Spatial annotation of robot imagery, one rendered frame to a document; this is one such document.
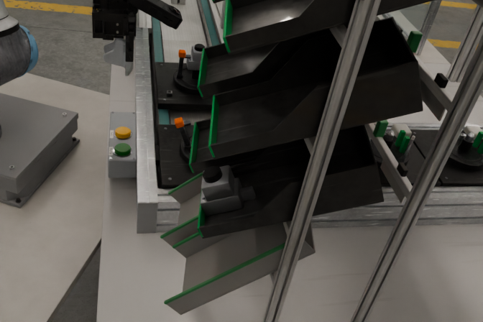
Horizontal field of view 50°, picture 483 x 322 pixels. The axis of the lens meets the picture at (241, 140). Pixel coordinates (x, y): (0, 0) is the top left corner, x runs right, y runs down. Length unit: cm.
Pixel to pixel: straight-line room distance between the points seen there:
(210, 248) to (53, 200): 49
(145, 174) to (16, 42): 44
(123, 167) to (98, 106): 39
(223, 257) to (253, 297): 23
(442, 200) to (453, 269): 18
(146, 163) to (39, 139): 28
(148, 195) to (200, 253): 25
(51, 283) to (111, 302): 14
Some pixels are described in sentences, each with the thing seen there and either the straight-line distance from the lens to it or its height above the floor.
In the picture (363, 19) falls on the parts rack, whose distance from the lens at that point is 57.
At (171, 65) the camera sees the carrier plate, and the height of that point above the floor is 97.
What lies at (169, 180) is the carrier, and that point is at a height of 97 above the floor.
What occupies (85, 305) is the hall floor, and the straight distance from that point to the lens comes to 219.
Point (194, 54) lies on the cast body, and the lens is 152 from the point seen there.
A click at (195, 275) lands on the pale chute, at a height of 101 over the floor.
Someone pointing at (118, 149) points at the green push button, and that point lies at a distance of 131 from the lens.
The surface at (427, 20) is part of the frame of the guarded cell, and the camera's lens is 233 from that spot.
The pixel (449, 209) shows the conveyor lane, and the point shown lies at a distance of 147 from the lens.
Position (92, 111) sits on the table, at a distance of 164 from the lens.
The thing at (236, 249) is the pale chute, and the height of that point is 108.
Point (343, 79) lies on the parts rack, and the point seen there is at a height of 151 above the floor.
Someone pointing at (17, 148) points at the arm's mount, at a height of 96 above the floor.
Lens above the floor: 179
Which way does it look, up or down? 37 degrees down
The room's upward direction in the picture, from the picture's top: 10 degrees clockwise
